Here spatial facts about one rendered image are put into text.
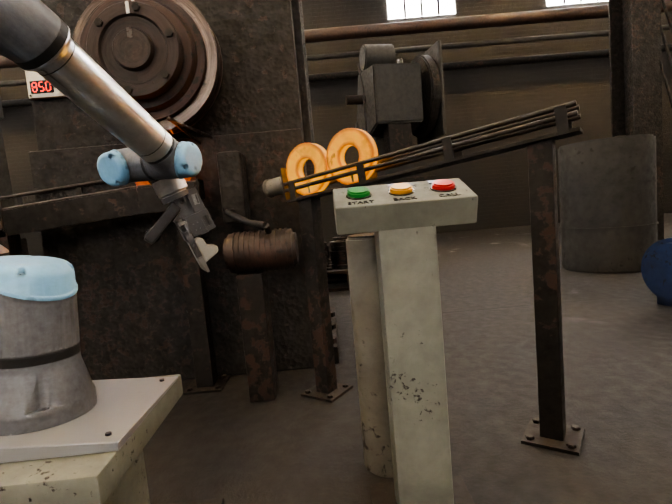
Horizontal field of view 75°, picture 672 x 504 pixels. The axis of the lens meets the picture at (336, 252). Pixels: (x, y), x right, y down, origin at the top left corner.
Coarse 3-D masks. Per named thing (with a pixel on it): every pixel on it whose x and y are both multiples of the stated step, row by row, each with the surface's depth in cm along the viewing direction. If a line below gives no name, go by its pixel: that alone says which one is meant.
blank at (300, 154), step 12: (300, 144) 132; (312, 144) 130; (300, 156) 133; (312, 156) 130; (324, 156) 128; (288, 168) 136; (300, 168) 135; (324, 168) 128; (288, 180) 136; (312, 180) 131; (300, 192) 134; (312, 192) 132
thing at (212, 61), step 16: (96, 0) 140; (176, 0) 140; (192, 16) 141; (80, 32) 141; (208, 32) 142; (208, 48) 142; (208, 64) 142; (208, 80) 143; (208, 96) 144; (192, 112) 144; (176, 128) 149
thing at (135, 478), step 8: (136, 464) 74; (144, 464) 77; (128, 472) 71; (136, 472) 73; (144, 472) 76; (120, 480) 68; (128, 480) 70; (136, 480) 73; (144, 480) 76; (120, 488) 68; (128, 488) 70; (136, 488) 73; (144, 488) 76; (112, 496) 65; (120, 496) 67; (128, 496) 70; (136, 496) 73; (144, 496) 76
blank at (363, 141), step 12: (348, 132) 122; (360, 132) 120; (336, 144) 125; (348, 144) 123; (360, 144) 121; (372, 144) 119; (336, 156) 126; (360, 156) 121; (372, 156) 119; (348, 180) 124
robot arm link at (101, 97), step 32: (0, 0) 59; (32, 0) 62; (0, 32) 60; (32, 32) 62; (64, 32) 66; (32, 64) 65; (64, 64) 67; (96, 64) 73; (96, 96) 73; (128, 96) 79; (128, 128) 80; (160, 128) 86; (160, 160) 89; (192, 160) 92
